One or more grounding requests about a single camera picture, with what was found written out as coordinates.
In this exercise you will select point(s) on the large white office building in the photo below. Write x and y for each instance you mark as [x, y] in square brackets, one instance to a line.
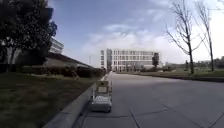
[130, 60]

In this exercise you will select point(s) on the small white wheeled robot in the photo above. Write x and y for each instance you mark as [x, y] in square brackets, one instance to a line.
[101, 96]

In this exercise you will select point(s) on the small dark tree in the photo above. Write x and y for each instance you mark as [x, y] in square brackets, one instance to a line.
[155, 60]

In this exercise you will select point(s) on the low dark hedge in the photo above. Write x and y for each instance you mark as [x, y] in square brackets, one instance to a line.
[66, 71]

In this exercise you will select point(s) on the grey concrete paved road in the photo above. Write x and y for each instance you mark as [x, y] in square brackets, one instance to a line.
[156, 100]

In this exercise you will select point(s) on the white building behind tree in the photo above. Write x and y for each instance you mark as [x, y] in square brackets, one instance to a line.
[56, 46]

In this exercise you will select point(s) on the grey concrete kerb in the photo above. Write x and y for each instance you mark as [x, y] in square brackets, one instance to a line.
[71, 110]

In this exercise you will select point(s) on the bare tree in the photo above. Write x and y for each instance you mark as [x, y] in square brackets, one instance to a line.
[207, 33]
[186, 36]

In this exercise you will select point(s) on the green lawn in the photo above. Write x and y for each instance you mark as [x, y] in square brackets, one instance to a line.
[196, 73]

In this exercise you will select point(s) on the dry grass slope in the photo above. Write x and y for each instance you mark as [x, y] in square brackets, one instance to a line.
[33, 96]

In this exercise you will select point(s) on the large dark leafy tree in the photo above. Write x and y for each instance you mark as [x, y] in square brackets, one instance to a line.
[23, 30]

